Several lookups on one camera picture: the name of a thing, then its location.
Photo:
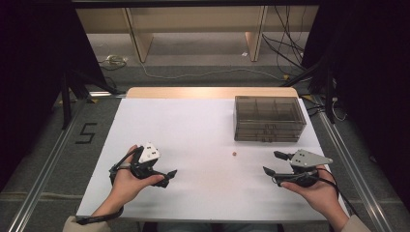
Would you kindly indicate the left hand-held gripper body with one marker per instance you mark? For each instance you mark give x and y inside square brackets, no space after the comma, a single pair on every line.
[149,154]

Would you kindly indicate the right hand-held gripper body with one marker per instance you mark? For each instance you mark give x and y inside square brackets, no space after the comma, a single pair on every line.
[307,158]

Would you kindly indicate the smoky clear drawer box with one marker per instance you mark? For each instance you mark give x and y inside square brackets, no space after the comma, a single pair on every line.
[269,112]

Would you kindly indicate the person's right hand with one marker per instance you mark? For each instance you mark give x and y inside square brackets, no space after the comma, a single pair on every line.
[322,193]

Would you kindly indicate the person's left hand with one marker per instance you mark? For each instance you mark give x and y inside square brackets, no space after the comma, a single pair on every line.
[124,183]

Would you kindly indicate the white table mat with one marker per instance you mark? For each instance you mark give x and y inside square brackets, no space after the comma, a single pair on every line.
[199,129]

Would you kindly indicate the black tripod stand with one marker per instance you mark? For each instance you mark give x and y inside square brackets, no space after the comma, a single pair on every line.
[328,96]
[66,103]

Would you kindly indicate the black curtain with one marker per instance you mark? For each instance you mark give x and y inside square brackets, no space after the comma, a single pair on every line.
[380,64]
[29,64]

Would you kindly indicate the beige wooden desk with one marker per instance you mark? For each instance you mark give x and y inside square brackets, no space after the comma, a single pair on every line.
[193,19]

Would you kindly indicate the metal floor rail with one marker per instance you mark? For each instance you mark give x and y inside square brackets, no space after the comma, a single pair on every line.
[49,167]
[357,179]

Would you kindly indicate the short metal rail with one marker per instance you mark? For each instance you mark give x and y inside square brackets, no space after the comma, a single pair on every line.
[106,94]

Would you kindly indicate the black frame bar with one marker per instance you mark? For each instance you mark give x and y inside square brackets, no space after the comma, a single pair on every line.
[193,3]

